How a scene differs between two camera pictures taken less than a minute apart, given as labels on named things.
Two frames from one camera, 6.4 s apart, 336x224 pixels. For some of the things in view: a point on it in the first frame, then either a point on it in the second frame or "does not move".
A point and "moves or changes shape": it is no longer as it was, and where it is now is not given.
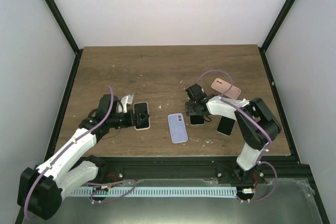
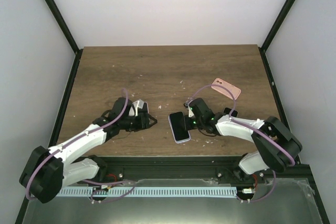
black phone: x=197 y=120 moves or changes shape
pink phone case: x=221 y=87 does not move
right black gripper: x=190 y=110 -> x=187 y=125
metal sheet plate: x=293 y=202 does not move
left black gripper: x=137 y=118 -> x=144 y=123
